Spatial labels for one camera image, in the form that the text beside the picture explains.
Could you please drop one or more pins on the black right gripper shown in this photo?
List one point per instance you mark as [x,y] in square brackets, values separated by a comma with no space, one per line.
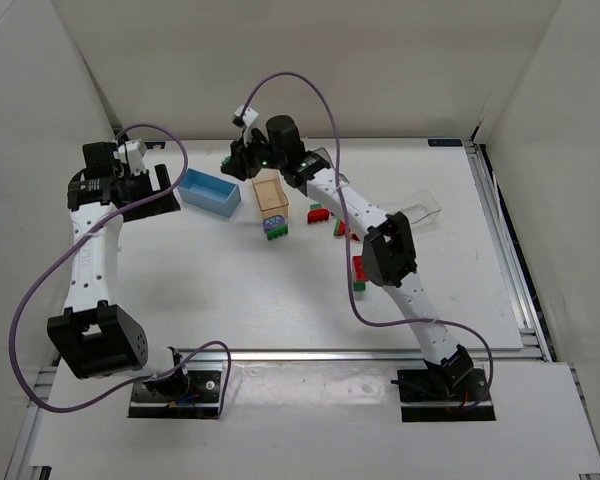
[238,160]

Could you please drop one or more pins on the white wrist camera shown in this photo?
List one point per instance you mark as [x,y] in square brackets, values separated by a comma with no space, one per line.
[132,155]
[244,117]

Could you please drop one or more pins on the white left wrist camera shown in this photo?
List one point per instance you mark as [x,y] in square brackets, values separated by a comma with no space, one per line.
[132,155]

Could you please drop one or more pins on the red yellow green lego stack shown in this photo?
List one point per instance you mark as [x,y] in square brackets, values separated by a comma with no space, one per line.
[341,230]

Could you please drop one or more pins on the aluminium table edge rail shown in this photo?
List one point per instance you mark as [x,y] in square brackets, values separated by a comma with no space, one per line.
[532,352]

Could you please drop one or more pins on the grey transparent container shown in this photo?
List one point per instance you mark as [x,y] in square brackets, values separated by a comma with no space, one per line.
[322,157]

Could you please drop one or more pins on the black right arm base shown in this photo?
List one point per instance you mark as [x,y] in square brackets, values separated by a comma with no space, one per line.
[425,399]

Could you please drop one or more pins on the red arched lego brick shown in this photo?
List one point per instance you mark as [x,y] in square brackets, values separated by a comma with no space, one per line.
[318,215]

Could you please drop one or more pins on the green lego plate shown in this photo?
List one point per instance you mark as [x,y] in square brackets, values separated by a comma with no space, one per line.
[277,232]

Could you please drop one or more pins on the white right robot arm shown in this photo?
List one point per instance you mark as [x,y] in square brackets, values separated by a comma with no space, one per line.
[388,249]

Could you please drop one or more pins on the purple lego piece with flower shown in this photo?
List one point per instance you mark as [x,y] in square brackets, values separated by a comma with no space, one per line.
[273,222]

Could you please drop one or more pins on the clear transparent container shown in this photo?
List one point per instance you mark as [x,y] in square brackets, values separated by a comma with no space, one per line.
[421,209]

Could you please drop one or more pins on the right aluminium frame rail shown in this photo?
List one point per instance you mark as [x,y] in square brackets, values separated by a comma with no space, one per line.
[527,315]

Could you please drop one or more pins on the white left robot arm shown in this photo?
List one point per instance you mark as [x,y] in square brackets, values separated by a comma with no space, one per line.
[94,335]

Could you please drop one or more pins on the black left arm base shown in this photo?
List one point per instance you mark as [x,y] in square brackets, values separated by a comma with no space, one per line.
[193,395]

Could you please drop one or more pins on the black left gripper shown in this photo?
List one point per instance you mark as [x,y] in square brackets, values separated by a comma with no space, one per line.
[146,187]

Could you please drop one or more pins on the blue rectangular container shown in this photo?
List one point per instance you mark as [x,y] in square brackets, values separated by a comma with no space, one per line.
[209,193]

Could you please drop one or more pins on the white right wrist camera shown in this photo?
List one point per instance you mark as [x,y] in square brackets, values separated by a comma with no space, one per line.
[244,117]

